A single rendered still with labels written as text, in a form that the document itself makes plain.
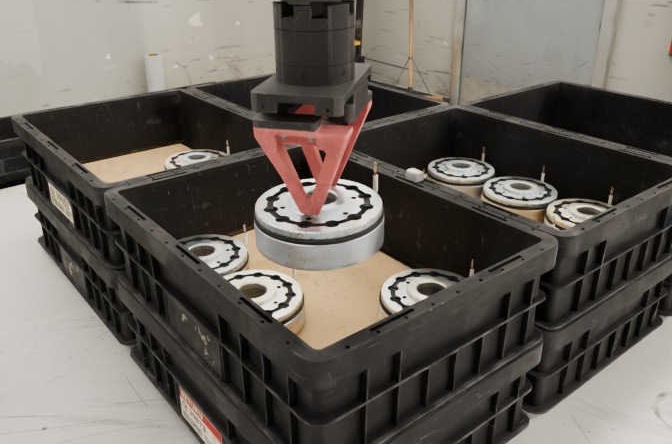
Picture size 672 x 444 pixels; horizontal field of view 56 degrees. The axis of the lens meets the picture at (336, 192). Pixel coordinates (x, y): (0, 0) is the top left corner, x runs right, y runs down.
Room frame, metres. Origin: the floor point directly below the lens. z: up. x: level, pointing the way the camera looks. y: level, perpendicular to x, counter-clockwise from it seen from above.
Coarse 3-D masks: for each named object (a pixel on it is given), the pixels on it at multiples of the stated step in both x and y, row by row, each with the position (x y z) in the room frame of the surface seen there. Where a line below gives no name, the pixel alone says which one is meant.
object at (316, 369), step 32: (256, 160) 0.76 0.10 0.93; (352, 160) 0.75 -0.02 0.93; (128, 192) 0.66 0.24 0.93; (128, 224) 0.59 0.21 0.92; (512, 224) 0.56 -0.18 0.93; (160, 256) 0.53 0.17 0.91; (192, 256) 0.50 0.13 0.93; (512, 256) 0.50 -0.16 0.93; (544, 256) 0.51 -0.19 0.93; (192, 288) 0.48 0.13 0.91; (224, 288) 0.44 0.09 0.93; (448, 288) 0.44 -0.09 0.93; (480, 288) 0.45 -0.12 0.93; (512, 288) 0.48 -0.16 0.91; (256, 320) 0.40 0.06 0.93; (384, 320) 0.40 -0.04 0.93; (416, 320) 0.40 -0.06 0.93; (448, 320) 0.43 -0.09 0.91; (288, 352) 0.36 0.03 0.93; (320, 352) 0.36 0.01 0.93; (352, 352) 0.36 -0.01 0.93; (384, 352) 0.38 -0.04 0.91; (320, 384) 0.35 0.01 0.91
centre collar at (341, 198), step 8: (312, 192) 0.47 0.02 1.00; (328, 192) 0.47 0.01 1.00; (336, 192) 0.46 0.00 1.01; (344, 192) 0.46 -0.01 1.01; (288, 200) 0.45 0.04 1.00; (336, 200) 0.45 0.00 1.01; (344, 200) 0.45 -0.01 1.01; (296, 208) 0.44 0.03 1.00; (328, 208) 0.44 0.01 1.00; (336, 208) 0.44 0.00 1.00; (344, 208) 0.44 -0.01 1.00
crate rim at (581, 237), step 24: (408, 120) 0.94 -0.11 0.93; (504, 120) 0.93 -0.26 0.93; (600, 144) 0.82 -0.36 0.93; (456, 192) 0.65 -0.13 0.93; (648, 192) 0.65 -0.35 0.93; (600, 216) 0.59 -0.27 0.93; (624, 216) 0.60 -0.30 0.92; (648, 216) 0.63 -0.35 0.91; (576, 240) 0.54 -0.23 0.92; (600, 240) 0.57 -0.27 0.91
